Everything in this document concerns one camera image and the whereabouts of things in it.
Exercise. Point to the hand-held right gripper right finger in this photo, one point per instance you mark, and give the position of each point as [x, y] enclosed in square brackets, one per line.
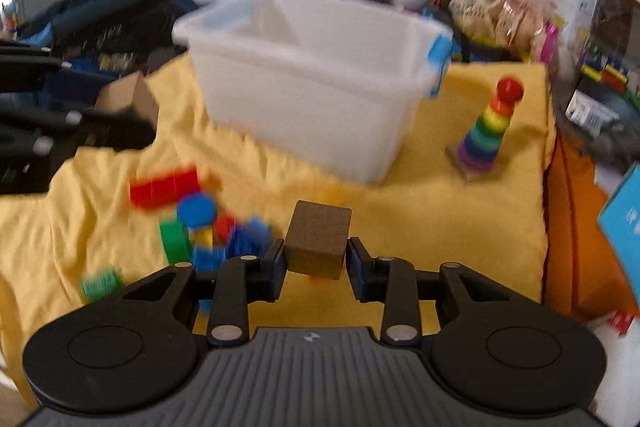
[354, 264]

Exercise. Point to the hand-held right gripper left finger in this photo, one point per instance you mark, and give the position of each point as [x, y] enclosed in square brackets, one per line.
[277, 264]

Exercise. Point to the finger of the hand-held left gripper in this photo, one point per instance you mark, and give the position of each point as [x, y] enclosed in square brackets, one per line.
[115, 134]
[35, 63]

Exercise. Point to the light brown wooden block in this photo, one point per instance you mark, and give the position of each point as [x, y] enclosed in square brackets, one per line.
[127, 97]

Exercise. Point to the dark brown wooden block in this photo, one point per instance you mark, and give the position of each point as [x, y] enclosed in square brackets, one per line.
[317, 237]

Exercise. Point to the pile of toy blocks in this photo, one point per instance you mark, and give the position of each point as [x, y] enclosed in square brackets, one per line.
[165, 189]

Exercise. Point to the white plastic storage bin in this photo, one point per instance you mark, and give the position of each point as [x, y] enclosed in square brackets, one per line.
[300, 107]

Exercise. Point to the dark blue fabric bag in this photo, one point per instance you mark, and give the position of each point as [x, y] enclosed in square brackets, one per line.
[115, 17]

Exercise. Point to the yellow cloth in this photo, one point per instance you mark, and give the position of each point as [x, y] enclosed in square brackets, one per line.
[450, 227]

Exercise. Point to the orange cardboard box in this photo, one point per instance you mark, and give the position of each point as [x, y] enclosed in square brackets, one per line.
[570, 232]

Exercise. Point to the light blue small box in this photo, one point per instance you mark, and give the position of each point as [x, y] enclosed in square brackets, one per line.
[625, 217]

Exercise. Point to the dark grey packaged toy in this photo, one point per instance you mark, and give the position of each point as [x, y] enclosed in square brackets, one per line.
[605, 137]

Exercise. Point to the bag of beige snacks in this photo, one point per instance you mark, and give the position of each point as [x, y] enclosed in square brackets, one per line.
[505, 12]

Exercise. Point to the pink plastic wrapper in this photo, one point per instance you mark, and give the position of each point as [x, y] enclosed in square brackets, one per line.
[552, 42]

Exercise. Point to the clear storage box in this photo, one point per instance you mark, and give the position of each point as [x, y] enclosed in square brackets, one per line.
[605, 42]

